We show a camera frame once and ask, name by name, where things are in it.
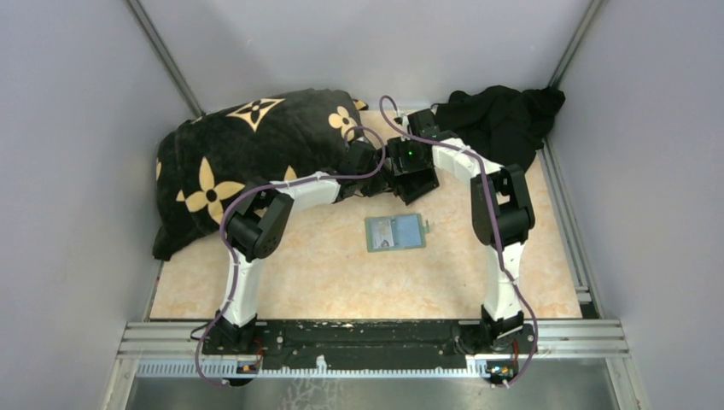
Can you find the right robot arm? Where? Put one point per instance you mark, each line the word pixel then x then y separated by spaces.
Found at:
pixel 502 217

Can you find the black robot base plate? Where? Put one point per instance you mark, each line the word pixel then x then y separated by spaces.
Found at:
pixel 359 345

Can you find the black crumpled cloth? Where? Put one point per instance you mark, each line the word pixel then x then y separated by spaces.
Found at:
pixel 502 124

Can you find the black plastic card tray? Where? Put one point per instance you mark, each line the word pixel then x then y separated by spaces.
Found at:
pixel 410 187

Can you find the black floral patterned blanket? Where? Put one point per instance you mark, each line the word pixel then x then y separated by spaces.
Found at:
pixel 204 164

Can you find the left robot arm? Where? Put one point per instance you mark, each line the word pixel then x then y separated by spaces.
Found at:
pixel 252 228

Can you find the aluminium front frame rail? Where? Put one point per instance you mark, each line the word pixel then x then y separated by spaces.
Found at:
pixel 174 349

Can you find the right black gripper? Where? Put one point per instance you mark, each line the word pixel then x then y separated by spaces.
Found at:
pixel 395 148

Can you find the green leather card holder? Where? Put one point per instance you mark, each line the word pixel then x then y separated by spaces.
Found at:
pixel 410 232

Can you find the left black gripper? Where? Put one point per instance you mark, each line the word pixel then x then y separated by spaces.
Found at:
pixel 380 184

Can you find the white VIP card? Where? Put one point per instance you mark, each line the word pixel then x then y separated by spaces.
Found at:
pixel 382 233

